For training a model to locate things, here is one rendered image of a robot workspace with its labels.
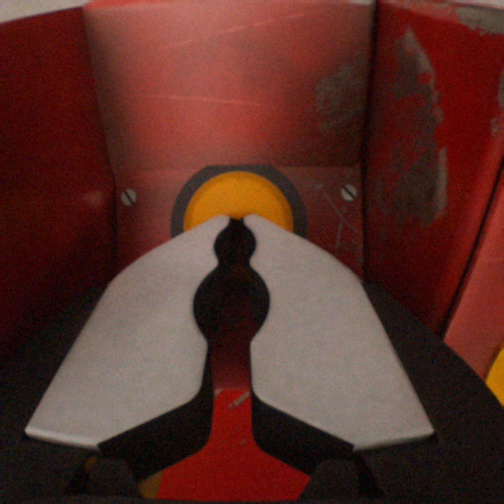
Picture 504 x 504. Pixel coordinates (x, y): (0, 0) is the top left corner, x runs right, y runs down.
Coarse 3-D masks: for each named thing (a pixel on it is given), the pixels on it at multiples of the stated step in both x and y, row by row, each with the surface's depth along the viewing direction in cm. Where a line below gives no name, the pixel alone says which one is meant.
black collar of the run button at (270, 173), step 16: (192, 176) 14; (208, 176) 14; (272, 176) 14; (192, 192) 14; (288, 192) 14; (176, 208) 14; (304, 208) 14; (176, 224) 14; (304, 224) 14; (224, 288) 14; (240, 288) 14
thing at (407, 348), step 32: (384, 288) 8; (384, 320) 7; (416, 320) 7; (416, 352) 7; (448, 352) 7; (416, 384) 6; (448, 384) 6; (480, 384) 6; (448, 416) 6; (480, 416) 5; (384, 448) 5; (416, 448) 5; (448, 448) 5; (480, 448) 5; (384, 480) 5; (416, 480) 5; (448, 480) 5; (480, 480) 5
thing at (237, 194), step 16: (224, 176) 14; (240, 176) 14; (256, 176) 14; (208, 192) 13; (224, 192) 13; (240, 192) 13; (256, 192) 13; (272, 192) 13; (192, 208) 14; (208, 208) 13; (224, 208) 13; (240, 208) 13; (256, 208) 13; (272, 208) 13; (288, 208) 14; (192, 224) 14; (288, 224) 14; (240, 256) 14; (240, 272) 14
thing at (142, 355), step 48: (192, 240) 10; (144, 288) 9; (192, 288) 8; (96, 336) 7; (144, 336) 7; (192, 336) 7; (96, 384) 6; (144, 384) 6; (192, 384) 6; (48, 432) 5; (96, 432) 5; (144, 432) 6; (192, 432) 6; (144, 480) 6
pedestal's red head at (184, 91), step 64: (128, 0) 11; (192, 0) 11; (256, 0) 11; (320, 0) 10; (384, 0) 10; (448, 0) 7; (0, 64) 7; (64, 64) 10; (128, 64) 12; (192, 64) 12; (256, 64) 12; (320, 64) 12; (384, 64) 11; (448, 64) 7; (0, 128) 7; (64, 128) 10; (128, 128) 13; (192, 128) 13; (256, 128) 13; (320, 128) 13; (384, 128) 11; (448, 128) 7; (0, 192) 7; (64, 192) 10; (128, 192) 14; (320, 192) 14; (384, 192) 12; (448, 192) 8; (0, 256) 7; (64, 256) 10; (128, 256) 14; (384, 256) 12; (448, 256) 8; (0, 320) 7; (448, 320) 8
